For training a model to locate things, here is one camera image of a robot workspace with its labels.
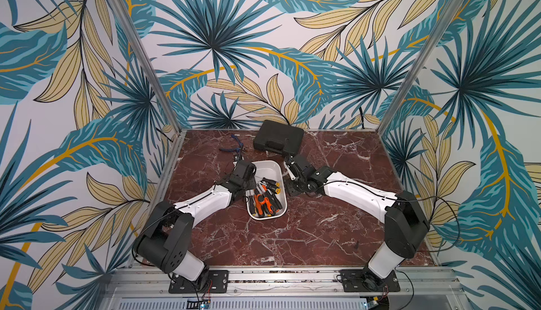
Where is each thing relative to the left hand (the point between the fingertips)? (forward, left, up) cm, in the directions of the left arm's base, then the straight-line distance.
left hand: (248, 179), depth 91 cm
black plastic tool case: (+27, -14, -3) cm, 31 cm away
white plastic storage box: (+6, -10, 0) cm, 11 cm away
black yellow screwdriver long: (0, -10, -2) cm, 10 cm away
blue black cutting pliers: (+20, +7, -8) cm, 23 cm away
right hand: (-3, -18, +2) cm, 18 cm away
